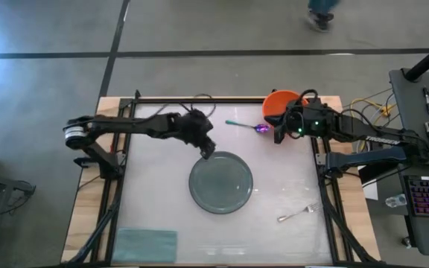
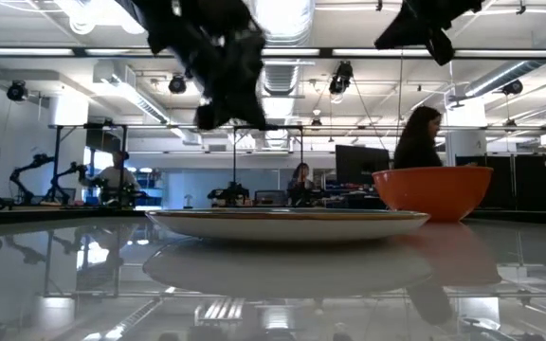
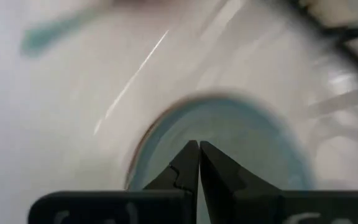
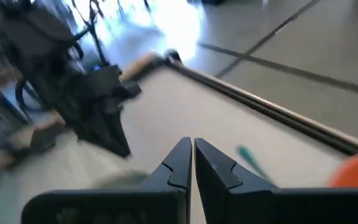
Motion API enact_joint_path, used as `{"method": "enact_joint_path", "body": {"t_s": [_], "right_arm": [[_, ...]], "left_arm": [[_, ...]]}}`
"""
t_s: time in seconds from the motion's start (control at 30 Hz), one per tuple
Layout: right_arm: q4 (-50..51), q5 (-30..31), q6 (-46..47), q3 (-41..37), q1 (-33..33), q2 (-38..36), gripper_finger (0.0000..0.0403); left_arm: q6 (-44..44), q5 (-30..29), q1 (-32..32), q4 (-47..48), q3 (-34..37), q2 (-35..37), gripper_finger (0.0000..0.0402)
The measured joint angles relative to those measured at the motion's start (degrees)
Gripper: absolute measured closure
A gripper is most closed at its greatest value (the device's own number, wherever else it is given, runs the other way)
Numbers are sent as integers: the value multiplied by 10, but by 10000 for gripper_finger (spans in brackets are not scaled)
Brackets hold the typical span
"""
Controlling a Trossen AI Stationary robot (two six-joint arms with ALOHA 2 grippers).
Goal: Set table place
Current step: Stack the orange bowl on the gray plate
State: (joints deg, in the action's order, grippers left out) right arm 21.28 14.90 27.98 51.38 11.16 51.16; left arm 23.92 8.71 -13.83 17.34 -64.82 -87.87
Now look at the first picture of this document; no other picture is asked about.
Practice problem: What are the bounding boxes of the orange bowl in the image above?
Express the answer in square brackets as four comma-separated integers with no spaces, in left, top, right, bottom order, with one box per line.
[261,89,310,121]

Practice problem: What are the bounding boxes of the white paper sheet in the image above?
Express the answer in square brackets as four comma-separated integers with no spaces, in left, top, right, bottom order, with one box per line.
[359,165,380,202]

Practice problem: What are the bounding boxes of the grey side desk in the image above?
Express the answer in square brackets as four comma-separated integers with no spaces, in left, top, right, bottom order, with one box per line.
[388,68,429,258]

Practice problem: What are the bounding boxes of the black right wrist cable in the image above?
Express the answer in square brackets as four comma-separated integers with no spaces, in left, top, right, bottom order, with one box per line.
[284,88,320,141]

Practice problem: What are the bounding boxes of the black metal stand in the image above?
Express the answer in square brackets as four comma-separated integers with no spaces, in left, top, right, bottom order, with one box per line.
[0,167,36,261]

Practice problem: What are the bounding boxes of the black round pole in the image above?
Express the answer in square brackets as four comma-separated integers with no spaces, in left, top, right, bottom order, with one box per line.
[404,35,429,82]

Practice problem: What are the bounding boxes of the silver metal fork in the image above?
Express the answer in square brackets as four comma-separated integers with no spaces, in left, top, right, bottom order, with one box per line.
[276,202,322,223]

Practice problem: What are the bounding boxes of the teal cloth napkin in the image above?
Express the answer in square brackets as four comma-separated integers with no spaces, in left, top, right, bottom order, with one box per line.
[112,227,179,264]

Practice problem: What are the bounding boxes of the round ceramic plate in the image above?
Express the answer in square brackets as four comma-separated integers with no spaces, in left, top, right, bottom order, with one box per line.
[188,150,254,215]

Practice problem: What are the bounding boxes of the black aluminium rig frame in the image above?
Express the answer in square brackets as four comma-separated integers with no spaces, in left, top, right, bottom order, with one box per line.
[65,89,378,268]

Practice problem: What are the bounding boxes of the thin black cable loop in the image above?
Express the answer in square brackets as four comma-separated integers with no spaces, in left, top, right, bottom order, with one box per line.
[154,93,217,118]

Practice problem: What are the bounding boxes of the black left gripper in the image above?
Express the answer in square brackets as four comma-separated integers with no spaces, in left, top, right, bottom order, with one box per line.
[179,109,217,160]

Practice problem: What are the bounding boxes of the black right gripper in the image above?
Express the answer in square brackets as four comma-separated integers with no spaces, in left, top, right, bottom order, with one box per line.
[264,97,339,145]

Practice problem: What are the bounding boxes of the spoon with teal handle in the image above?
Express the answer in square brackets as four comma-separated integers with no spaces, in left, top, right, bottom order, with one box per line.
[225,119,271,134]

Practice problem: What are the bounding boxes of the yellow cable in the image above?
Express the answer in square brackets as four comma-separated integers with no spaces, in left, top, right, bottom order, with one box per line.
[349,87,397,128]

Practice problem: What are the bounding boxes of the person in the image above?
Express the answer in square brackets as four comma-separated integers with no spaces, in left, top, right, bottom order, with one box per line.
[306,0,341,33]

